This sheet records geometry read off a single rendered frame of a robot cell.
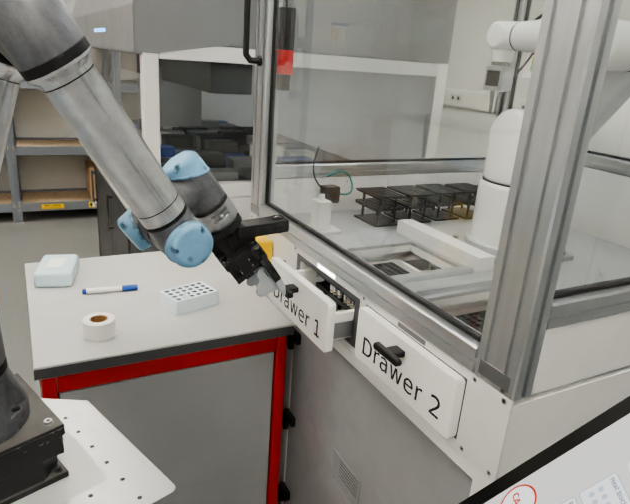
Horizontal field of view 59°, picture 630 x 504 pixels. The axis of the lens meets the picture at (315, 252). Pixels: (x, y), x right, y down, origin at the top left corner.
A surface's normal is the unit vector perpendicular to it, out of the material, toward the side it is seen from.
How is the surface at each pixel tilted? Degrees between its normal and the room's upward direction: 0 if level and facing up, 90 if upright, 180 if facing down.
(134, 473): 0
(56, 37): 78
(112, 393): 90
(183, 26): 90
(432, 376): 90
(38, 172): 90
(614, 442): 50
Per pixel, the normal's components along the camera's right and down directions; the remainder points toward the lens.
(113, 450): 0.07, -0.94
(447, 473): -0.88, 0.09
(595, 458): -0.71, -0.70
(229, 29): 0.46, 0.33
